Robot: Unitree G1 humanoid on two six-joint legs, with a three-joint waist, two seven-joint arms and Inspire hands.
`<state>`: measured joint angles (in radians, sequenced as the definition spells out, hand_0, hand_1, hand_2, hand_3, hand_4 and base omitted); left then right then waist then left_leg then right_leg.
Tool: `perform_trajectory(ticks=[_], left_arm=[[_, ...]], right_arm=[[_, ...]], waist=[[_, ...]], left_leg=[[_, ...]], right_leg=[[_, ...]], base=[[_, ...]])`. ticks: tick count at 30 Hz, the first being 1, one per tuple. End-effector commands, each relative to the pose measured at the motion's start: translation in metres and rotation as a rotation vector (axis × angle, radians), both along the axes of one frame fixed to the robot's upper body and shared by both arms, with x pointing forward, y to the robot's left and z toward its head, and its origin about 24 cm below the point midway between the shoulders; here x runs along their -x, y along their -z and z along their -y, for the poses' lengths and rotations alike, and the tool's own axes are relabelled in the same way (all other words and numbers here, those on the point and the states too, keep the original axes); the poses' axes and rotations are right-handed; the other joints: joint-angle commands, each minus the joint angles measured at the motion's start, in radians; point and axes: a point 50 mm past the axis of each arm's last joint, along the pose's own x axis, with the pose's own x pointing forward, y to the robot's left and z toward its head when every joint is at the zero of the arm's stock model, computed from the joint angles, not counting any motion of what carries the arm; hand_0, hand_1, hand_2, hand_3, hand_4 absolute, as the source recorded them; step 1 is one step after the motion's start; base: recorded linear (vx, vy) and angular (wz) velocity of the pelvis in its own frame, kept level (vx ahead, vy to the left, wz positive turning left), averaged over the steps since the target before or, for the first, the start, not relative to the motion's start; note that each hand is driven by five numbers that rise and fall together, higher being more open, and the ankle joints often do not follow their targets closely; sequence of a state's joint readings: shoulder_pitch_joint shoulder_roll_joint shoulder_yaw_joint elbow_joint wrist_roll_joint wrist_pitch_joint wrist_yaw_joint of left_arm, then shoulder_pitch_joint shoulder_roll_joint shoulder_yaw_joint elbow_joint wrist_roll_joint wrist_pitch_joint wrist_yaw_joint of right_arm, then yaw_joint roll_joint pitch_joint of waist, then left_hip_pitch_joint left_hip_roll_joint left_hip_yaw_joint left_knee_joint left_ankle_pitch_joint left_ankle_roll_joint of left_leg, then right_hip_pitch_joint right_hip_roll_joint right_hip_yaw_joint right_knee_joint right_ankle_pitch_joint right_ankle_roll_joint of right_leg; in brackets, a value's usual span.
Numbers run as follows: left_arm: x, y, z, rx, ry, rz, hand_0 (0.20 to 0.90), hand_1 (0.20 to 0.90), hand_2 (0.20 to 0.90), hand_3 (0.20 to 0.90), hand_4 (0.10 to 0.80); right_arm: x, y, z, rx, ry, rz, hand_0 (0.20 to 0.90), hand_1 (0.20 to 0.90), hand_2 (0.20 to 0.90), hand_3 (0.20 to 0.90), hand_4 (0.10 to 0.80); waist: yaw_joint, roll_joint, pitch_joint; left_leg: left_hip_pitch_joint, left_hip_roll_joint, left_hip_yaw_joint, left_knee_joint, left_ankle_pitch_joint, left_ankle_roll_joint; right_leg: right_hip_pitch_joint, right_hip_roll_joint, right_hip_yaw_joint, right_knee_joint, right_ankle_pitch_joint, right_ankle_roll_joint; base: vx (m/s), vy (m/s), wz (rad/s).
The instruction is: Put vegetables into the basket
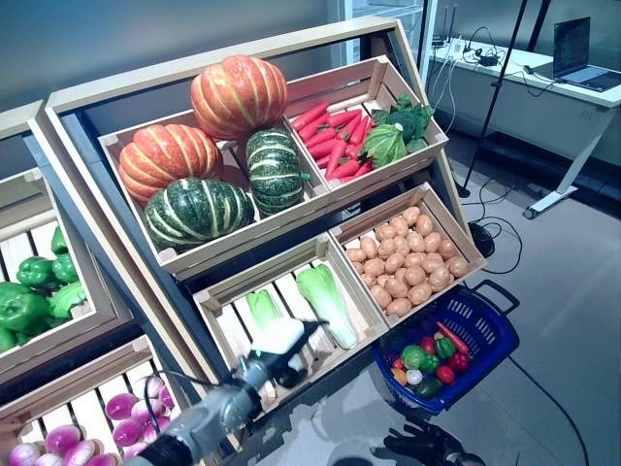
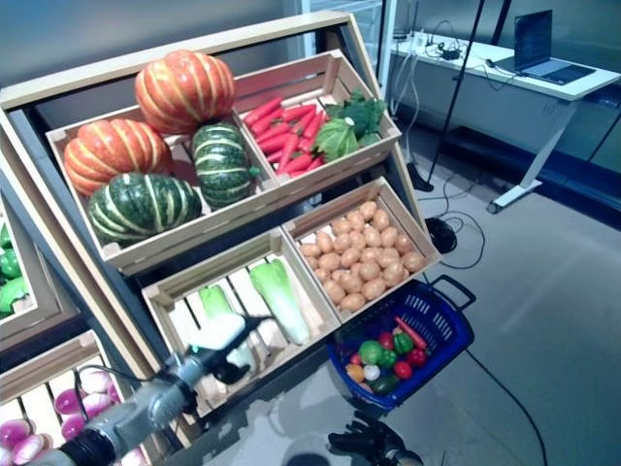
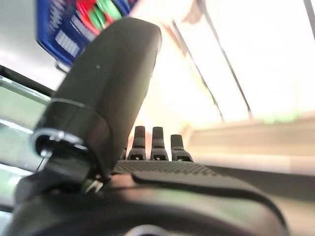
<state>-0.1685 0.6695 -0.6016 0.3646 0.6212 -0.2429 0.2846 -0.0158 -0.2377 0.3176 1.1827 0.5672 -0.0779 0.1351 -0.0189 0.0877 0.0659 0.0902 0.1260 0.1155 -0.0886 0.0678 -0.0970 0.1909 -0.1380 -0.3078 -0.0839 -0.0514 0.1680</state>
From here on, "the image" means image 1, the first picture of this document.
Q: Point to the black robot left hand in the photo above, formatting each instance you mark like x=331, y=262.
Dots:
x=297, y=360

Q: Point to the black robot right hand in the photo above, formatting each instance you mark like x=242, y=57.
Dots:
x=421, y=442

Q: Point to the small napa cabbage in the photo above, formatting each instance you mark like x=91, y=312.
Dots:
x=269, y=315

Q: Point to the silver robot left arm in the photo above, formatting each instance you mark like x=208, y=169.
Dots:
x=213, y=417

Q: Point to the blue plastic shopping basket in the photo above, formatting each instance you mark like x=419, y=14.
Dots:
x=485, y=330

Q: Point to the small dark green vegetable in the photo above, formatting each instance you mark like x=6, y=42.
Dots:
x=428, y=389

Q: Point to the large napa cabbage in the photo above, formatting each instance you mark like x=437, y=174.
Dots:
x=326, y=303

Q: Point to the small white garlic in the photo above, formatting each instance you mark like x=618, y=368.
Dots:
x=414, y=377

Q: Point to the small orange yellow vegetable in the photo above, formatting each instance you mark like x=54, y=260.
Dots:
x=399, y=377

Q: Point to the small red tomato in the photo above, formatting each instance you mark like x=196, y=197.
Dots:
x=427, y=344
x=445, y=375

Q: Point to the wooden cabbage crate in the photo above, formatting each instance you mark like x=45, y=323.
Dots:
x=228, y=315

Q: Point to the small round green cabbage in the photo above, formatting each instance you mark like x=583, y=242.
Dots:
x=413, y=356

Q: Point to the small red bell pepper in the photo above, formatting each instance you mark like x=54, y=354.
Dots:
x=459, y=362

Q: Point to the brown potato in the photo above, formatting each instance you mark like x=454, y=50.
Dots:
x=415, y=242
x=440, y=278
x=433, y=242
x=424, y=224
x=397, y=287
x=374, y=267
x=420, y=293
x=447, y=249
x=401, y=244
x=399, y=307
x=394, y=262
x=432, y=265
x=369, y=280
x=399, y=225
x=355, y=255
x=368, y=247
x=415, y=276
x=411, y=215
x=457, y=267
x=386, y=232
x=386, y=248
x=380, y=296

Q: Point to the small orange carrot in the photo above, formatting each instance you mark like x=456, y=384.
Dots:
x=453, y=337

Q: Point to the wooden pumpkin crate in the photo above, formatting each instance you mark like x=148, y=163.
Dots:
x=233, y=245

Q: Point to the purple white onion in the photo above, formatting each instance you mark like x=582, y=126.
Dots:
x=155, y=387
x=63, y=439
x=121, y=406
x=144, y=411
x=23, y=455
x=104, y=459
x=127, y=432
x=166, y=397
x=81, y=452

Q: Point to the large wooden display shelf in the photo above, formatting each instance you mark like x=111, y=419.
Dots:
x=145, y=272

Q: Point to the large green striped pumpkin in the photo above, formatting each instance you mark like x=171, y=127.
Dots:
x=196, y=213

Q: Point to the small green striped pumpkin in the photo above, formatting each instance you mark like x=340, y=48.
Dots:
x=275, y=170

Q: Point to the red orange carrot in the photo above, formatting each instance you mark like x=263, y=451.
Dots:
x=310, y=116
x=349, y=127
x=362, y=170
x=315, y=128
x=336, y=159
x=344, y=170
x=326, y=148
x=359, y=130
x=344, y=118
x=320, y=138

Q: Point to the wooden potato crate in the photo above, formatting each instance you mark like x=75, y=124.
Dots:
x=444, y=213

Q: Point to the wooden onion crate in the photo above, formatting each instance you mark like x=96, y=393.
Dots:
x=87, y=383

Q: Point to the light green leafy cabbage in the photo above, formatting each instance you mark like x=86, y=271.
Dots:
x=385, y=145

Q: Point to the green leafy vegetable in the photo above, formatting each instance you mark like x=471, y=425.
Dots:
x=69, y=298

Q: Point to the flat orange pumpkin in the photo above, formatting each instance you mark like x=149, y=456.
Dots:
x=167, y=157

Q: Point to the dark green broccoli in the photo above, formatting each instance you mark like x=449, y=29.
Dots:
x=405, y=116

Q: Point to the large round orange pumpkin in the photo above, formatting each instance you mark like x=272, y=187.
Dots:
x=238, y=97

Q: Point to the wooden carrot crate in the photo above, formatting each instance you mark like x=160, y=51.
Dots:
x=339, y=87

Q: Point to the large green bell pepper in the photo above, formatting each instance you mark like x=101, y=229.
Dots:
x=22, y=310

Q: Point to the wooden green pepper crate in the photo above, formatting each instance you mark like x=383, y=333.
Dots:
x=19, y=228

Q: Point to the black tripod stand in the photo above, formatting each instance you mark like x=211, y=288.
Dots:
x=490, y=97

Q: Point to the white box on table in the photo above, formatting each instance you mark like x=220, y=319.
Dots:
x=455, y=48

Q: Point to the white folding table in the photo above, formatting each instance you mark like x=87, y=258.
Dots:
x=543, y=97

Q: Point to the open grey laptop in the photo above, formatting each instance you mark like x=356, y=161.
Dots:
x=579, y=58

